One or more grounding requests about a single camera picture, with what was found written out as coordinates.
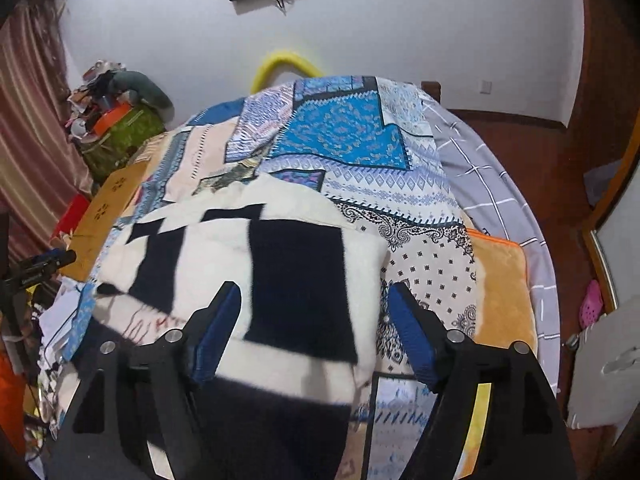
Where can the pink striped curtain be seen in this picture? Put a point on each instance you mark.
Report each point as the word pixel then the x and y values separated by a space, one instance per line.
pixel 30 125

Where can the black and white striped blanket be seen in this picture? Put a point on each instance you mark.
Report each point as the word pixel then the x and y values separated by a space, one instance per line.
pixel 300 270

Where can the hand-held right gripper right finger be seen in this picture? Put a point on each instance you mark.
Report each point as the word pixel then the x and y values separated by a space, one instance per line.
pixel 405 320

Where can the grey plush toy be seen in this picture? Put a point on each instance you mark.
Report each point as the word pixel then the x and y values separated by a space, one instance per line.
pixel 145 87

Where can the orange plush blanket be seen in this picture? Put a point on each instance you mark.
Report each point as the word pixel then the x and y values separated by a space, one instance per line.
pixel 500 280

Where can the wooden folding lap table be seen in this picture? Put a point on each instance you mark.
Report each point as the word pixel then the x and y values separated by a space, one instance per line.
pixel 100 215

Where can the white foam board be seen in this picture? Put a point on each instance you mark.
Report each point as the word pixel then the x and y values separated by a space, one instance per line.
pixel 605 365

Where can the yellow foam tube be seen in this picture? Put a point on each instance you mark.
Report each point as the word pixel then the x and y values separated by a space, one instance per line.
pixel 280 57

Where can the wooden framed white panel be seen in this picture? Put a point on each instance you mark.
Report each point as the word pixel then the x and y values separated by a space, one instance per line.
pixel 617 230

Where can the pink clog shoe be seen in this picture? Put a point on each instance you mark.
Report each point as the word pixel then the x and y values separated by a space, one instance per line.
pixel 591 305

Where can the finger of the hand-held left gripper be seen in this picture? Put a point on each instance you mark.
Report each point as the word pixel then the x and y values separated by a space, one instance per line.
pixel 55 259

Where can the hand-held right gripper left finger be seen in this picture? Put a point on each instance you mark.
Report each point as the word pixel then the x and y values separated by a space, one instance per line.
pixel 227 310

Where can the white wall socket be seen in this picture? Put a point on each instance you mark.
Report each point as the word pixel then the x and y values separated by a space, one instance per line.
pixel 485 87

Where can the wooden bed post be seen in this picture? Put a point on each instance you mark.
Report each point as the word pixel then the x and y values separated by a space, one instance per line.
pixel 432 92

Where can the orange box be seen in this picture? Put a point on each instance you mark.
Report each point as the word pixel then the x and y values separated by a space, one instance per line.
pixel 111 117

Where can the blue patchwork blanket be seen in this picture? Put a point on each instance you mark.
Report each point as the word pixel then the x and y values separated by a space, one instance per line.
pixel 350 140

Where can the green patterned storage bag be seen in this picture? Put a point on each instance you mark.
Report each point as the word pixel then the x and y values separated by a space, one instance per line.
pixel 125 145

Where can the grey grid bedsheet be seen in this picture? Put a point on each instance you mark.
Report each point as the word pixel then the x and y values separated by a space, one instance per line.
pixel 480 160

